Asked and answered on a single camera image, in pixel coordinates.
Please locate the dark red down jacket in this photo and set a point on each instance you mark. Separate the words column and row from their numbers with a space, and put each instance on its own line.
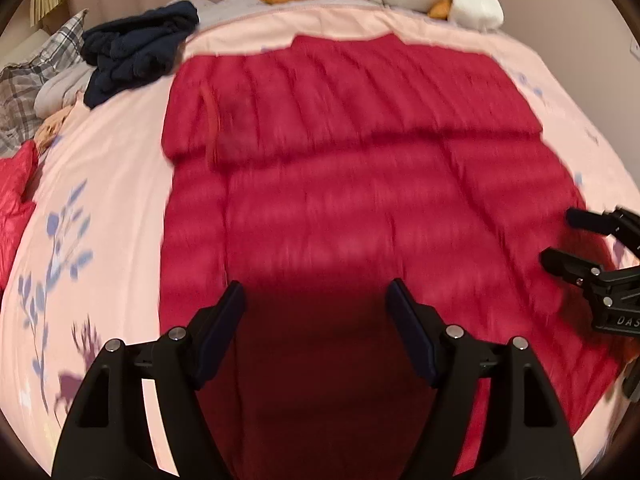
column 350, row 185

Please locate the grey cloth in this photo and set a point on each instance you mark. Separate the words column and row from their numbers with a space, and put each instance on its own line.
column 60, row 87

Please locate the navy blue garment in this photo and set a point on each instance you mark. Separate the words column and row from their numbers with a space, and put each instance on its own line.
column 135, row 45

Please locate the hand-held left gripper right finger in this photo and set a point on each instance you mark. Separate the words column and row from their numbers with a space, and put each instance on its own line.
column 407, row 325

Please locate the light red down jacket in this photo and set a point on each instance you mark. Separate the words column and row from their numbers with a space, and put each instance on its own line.
column 12, row 195

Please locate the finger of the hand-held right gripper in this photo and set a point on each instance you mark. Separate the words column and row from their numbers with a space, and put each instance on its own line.
column 560, row 260
column 585, row 219

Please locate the pink printed blanket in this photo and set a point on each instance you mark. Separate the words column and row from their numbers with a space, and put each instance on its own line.
column 110, row 185

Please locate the grey bed sheet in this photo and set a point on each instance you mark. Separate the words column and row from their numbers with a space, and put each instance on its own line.
column 225, row 7

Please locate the peach cloth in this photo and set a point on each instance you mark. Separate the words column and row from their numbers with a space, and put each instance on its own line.
column 52, row 125

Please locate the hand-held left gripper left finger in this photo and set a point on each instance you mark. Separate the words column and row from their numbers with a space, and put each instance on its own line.
column 227, row 320

